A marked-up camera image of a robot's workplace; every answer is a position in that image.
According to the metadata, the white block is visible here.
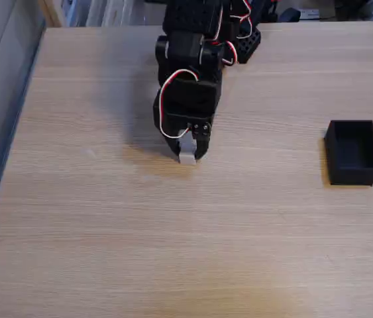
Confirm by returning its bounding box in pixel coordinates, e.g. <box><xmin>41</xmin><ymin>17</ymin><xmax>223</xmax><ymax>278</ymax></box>
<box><xmin>178</xmin><ymin>129</ymin><xmax>198</xmax><ymax>166</ymax></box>

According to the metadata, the black open box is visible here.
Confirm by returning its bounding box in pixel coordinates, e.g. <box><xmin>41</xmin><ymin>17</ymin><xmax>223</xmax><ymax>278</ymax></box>
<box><xmin>323</xmin><ymin>119</ymin><xmax>373</xmax><ymax>187</ymax></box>

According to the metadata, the dark blue background object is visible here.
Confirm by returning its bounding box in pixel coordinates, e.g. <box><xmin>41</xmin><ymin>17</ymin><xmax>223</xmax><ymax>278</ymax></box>
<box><xmin>277</xmin><ymin>8</ymin><xmax>302</xmax><ymax>23</ymax></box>

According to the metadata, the light wooden beam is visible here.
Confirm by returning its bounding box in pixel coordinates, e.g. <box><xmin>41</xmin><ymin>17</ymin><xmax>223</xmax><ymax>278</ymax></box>
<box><xmin>38</xmin><ymin>0</ymin><xmax>67</xmax><ymax>28</ymax></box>

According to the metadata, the white and red gripper cable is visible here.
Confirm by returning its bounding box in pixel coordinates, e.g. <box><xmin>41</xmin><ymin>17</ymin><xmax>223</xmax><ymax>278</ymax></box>
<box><xmin>158</xmin><ymin>68</ymin><xmax>201</xmax><ymax>138</ymax></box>

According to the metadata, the white and red arm cable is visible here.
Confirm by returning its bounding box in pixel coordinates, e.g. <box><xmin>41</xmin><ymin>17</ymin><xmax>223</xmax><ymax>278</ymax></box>
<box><xmin>205</xmin><ymin>0</ymin><xmax>254</xmax><ymax>66</ymax></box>

